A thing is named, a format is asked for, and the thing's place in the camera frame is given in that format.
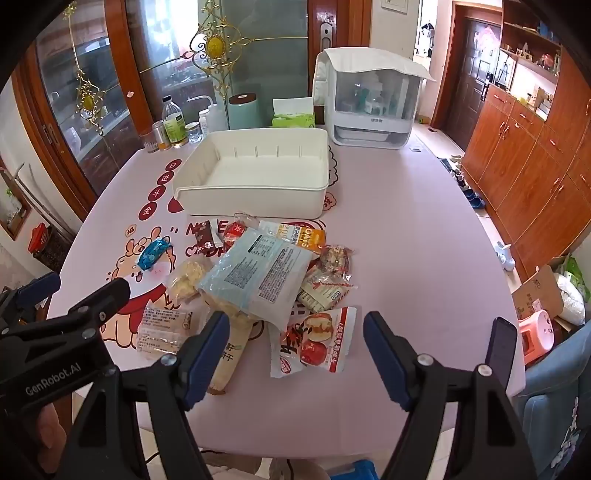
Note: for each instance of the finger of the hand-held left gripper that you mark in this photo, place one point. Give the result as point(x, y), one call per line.
point(34, 286)
point(104, 297)

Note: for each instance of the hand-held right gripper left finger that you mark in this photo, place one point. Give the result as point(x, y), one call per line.
point(203, 364)

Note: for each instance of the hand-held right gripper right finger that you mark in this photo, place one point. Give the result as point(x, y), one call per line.
point(388, 364)

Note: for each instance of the long beige snack packet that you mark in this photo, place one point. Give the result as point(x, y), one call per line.
point(231, 350)

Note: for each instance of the clear cracker packet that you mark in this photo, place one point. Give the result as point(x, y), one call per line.
point(161, 330)

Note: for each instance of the blue candy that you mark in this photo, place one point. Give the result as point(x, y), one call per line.
point(154, 253)

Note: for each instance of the red apple print packet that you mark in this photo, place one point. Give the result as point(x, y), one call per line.
point(314, 341)

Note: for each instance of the clear puffed snack packet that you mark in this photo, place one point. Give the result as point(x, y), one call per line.
point(187, 279)

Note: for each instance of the white and red packet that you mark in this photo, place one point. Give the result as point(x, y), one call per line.
point(325, 293)

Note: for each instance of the large light blue packet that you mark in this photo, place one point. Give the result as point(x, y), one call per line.
point(263, 272)

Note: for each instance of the mixed nut packet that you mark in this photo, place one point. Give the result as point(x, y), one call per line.
point(336, 261)

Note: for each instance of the brown snack packet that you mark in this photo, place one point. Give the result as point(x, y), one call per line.
point(205, 237)

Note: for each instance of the red snack packet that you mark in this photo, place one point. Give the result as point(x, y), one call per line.
point(235, 230)

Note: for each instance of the orange and white packet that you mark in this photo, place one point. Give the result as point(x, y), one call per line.
point(309, 235)

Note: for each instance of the white plastic bin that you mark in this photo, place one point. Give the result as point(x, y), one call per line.
point(258, 184)

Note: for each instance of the person's left hand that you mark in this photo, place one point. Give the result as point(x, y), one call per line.
point(48, 434)

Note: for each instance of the red container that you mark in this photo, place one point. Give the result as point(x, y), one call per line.
point(39, 237)

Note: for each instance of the pink printed tablecloth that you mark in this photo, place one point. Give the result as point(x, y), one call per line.
point(415, 258)

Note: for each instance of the blue box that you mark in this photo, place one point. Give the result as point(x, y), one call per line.
point(353, 471)

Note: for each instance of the dark flat object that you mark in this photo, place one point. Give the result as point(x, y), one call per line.
point(504, 341)

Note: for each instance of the pink plastic stool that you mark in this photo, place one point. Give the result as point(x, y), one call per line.
point(535, 334)

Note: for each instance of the white rabbit toy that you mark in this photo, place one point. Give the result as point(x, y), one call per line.
point(505, 256)

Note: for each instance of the drinking glass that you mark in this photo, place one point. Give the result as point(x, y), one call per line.
point(147, 143)

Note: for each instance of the cardboard box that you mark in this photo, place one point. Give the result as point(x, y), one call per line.
point(538, 290)

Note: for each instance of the small jar orange lid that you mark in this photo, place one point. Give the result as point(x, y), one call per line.
point(158, 136)

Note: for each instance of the blue chair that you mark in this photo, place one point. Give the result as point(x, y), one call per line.
point(554, 406)

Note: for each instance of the clear bottle green label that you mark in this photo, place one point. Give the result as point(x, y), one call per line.
point(174, 124)

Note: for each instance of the small glass jar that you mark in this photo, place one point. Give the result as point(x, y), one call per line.
point(194, 133)

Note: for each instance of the glass door wooden cabinet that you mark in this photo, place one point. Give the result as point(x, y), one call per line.
point(69, 101)

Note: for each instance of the white plastic bag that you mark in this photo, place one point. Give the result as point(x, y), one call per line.
point(570, 297)

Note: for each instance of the row of shoes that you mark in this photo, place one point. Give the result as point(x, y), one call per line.
point(464, 182)

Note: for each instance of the small white bottle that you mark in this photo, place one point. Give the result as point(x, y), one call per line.
point(204, 122)

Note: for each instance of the green bag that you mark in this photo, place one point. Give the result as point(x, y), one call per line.
point(579, 274)

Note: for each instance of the white squeeze bottle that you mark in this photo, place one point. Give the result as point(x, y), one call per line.
point(217, 117)

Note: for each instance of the teal canister brown lid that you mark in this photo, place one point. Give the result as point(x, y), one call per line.
point(243, 113)

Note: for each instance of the green tissue box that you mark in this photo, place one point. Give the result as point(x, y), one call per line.
point(293, 117)

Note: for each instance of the white dish sterilizer cabinet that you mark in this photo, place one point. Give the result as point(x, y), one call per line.
point(369, 92)

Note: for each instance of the brown entrance door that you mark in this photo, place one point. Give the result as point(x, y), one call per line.
point(471, 74)

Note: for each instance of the wooden wall cabinet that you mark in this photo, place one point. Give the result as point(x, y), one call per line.
point(531, 152)

